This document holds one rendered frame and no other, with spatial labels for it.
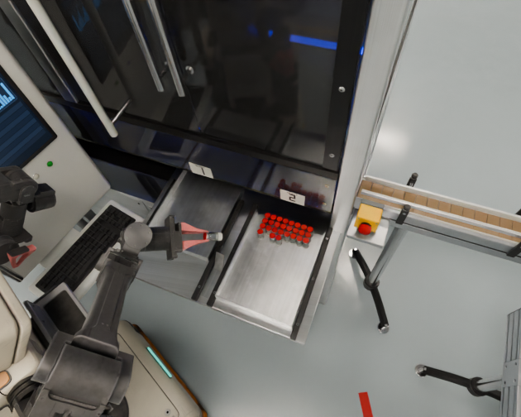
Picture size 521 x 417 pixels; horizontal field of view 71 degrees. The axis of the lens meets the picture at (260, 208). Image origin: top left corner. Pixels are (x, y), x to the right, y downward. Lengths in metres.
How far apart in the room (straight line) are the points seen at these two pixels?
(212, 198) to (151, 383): 0.91
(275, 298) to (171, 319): 1.09
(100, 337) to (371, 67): 0.65
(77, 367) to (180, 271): 0.82
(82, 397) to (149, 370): 1.36
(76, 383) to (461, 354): 1.96
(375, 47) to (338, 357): 1.64
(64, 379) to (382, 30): 0.70
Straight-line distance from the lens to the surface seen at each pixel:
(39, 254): 1.62
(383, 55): 0.76
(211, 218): 1.37
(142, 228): 0.81
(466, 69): 3.50
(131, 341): 1.95
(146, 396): 1.88
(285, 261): 1.26
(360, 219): 1.20
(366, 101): 0.84
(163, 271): 1.33
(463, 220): 1.36
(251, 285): 1.24
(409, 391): 2.14
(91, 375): 0.53
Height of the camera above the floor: 2.05
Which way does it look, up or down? 59 degrees down
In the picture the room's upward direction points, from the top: 8 degrees counter-clockwise
